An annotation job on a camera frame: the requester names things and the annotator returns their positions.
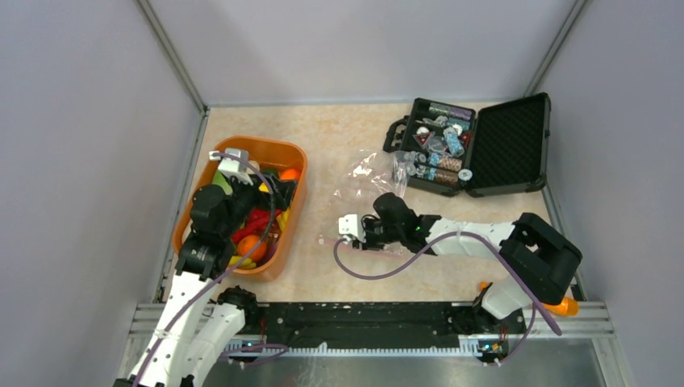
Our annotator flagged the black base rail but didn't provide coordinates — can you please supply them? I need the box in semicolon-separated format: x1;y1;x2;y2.
256;302;487;351

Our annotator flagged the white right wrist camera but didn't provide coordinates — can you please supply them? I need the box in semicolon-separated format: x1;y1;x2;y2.
337;214;365;243

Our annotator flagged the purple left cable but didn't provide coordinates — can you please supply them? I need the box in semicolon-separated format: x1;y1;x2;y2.
131;152;290;387

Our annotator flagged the black poker chip case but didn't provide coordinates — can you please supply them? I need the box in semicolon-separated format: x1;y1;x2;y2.
382;93;552;198

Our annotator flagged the orange fruit toy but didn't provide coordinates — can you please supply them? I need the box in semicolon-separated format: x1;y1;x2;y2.
279;169;302;181
237;234;269;263

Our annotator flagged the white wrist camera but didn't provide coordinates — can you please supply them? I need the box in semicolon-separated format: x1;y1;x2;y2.
209;148;253;185
337;214;365;243

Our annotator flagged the red chili pepper toy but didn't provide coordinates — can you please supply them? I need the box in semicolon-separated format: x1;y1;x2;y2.
231;209;270;243

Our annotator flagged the orange carrot toy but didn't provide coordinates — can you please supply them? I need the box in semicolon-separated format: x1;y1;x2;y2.
479;277;579;319

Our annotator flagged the green napa cabbage toy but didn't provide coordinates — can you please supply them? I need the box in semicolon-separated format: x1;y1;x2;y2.
211;170;232;195

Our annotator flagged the yellow banana toy front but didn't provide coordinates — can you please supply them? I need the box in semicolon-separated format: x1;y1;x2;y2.
228;256;257;270

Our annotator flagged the clear zip top bag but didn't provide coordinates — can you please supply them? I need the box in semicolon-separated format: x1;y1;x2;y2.
317;149;415;246

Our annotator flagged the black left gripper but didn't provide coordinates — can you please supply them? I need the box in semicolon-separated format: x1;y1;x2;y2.
219;170;298;239

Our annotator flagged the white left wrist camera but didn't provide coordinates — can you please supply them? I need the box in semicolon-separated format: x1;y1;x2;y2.
209;148;253;185

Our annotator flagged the orange plastic bin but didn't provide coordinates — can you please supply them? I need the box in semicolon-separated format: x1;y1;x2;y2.
173;136;307;282

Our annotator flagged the orange fruit toy front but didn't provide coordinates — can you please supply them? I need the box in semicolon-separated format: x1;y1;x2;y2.
237;234;269;263

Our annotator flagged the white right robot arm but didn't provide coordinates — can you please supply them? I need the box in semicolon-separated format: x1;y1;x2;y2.
338;193;583;332

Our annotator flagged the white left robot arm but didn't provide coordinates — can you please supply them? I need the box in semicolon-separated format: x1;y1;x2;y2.
114;176;297;386

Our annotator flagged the orange fruit toy back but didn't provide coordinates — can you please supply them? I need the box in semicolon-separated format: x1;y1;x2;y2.
279;169;302;181

